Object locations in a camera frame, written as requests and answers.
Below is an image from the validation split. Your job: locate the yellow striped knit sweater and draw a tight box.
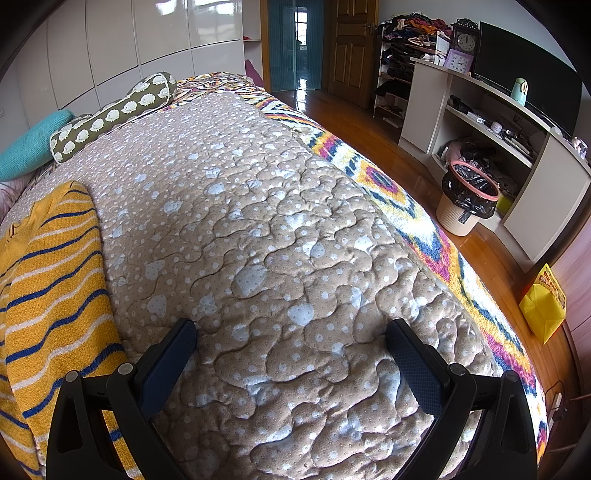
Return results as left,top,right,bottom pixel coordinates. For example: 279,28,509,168
1,181,127,479

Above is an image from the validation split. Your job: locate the shoe rack with clothes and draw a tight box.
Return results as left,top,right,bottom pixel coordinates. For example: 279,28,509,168
374,12,452,131

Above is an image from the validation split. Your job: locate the colourful geometric patterned blanket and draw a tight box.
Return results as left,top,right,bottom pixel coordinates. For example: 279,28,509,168
171,72,549,458

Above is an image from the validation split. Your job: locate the yellow paper bag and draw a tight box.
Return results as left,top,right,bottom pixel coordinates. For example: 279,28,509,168
519,264,567,344

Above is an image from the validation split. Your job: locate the white bin with black bag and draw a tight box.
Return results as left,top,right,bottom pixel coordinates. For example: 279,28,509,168
436,160,501,237

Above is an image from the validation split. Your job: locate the pink floral duvet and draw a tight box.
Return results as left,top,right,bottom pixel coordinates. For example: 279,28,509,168
0,172,34,221

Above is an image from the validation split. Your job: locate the beige heart quilted bedspread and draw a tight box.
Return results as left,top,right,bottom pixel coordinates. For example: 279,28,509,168
1,93,500,479

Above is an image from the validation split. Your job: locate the white tv cabinet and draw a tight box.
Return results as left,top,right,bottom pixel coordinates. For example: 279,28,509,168
399,59,590,271

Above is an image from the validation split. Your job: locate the turquoise pillow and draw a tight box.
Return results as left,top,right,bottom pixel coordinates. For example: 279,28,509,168
0,109,74,182

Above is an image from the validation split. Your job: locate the green white thermos bottle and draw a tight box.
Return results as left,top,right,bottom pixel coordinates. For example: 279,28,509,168
510,78,529,106

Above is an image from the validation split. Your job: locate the black flat television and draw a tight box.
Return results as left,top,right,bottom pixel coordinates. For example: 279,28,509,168
474,22,582,135

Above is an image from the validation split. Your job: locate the olive white-spotted bolster pillow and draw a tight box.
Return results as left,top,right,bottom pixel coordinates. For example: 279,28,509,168
49,72,176,164

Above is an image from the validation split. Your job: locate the purple square clock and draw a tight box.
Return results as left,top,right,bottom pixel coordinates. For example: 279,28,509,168
444,48,474,75

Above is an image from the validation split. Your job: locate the dark ornate table clock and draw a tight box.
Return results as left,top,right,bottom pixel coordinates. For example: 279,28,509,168
451,18,480,56

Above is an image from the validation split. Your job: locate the brown wooden door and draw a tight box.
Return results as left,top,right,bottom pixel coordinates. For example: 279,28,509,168
325,0,380,108

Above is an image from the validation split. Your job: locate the black cable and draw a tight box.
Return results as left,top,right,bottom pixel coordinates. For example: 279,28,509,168
543,380,584,455

